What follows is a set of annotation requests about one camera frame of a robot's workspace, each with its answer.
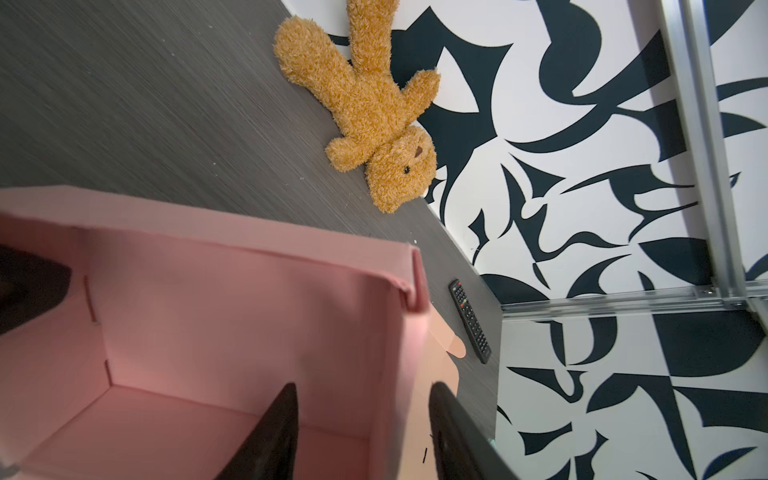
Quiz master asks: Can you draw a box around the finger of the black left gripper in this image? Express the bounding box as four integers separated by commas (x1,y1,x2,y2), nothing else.
1,246,72,335

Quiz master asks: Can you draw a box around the peach flat cardboard box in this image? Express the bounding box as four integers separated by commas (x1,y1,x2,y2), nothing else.
395,302,467,480

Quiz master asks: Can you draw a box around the brown teddy bear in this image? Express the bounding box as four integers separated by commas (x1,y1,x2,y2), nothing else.
274,1,440,213

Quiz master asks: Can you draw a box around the pink cardboard box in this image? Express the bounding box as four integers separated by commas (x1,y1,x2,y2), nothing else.
1,186,430,479

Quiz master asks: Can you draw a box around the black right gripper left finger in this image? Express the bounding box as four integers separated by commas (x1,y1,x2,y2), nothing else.
216,383,299,480

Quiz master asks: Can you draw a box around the black remote control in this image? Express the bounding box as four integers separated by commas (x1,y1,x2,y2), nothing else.
448,279,492,364

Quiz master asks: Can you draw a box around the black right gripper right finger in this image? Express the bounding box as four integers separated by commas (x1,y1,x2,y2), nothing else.
428,382,517,480

